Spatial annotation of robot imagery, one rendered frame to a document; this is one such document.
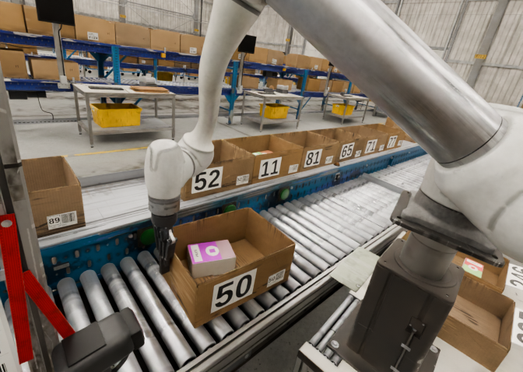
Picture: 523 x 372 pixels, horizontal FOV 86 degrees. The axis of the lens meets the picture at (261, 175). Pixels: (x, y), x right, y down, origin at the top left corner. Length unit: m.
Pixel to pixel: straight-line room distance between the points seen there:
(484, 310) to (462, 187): 0.98
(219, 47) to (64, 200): 0.73
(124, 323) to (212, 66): 0.53
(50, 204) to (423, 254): 1.08
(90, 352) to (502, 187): 0.61
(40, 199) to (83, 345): 0.64
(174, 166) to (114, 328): 0.40
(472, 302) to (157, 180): 1.23
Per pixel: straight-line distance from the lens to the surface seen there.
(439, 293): 0.80
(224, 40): 0.66
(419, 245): 0.79
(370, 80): 0.44
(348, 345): 1.01
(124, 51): 5.75
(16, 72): 5.30
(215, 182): 1.34
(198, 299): 0.88
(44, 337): 0.57
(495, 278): 1.68
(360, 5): 0.44
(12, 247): 0.46
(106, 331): 0.56
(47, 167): 1.37
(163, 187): 0.80
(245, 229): 1.27
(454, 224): 0.73
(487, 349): 1.18
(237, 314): 1.01
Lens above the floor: 1.51
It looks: 23 degrees down
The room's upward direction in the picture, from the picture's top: 8 degrees clockwise
